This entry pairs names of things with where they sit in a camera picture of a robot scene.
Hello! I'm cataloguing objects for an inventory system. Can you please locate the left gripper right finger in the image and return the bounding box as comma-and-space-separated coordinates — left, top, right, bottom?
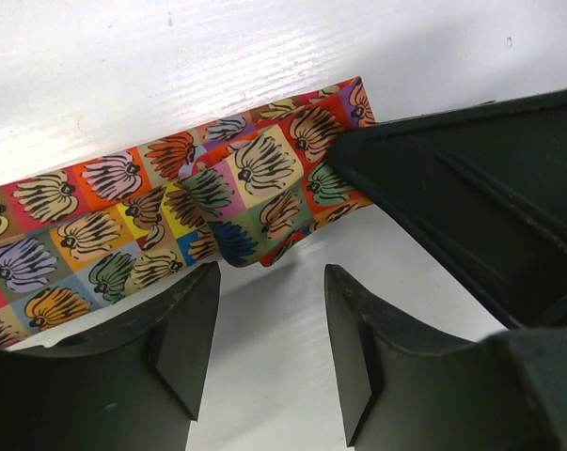
324, 264, 567, 450

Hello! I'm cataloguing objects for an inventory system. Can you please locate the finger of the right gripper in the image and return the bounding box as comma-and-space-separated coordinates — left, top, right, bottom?
329, 88, 567, 329

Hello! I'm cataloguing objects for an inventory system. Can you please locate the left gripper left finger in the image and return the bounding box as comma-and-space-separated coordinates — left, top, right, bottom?
0, 263, 221, 450

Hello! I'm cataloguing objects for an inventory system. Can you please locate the colourful squares patterned tie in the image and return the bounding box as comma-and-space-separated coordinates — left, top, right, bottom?
0, 77, 374, 349

